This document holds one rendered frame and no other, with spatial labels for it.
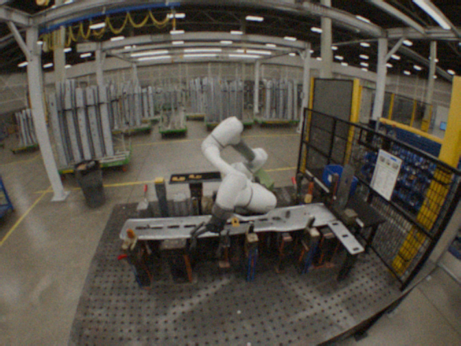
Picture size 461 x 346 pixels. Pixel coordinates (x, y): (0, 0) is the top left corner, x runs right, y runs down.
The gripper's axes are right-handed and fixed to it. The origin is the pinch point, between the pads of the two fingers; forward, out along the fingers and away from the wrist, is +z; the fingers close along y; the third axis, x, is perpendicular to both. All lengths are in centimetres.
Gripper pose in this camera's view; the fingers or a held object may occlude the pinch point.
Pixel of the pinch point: (204, 250)
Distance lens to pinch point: 102.1
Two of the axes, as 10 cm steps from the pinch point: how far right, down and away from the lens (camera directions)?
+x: 1.8, 2.4, -9.5
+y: -9.0, -3.4, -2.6
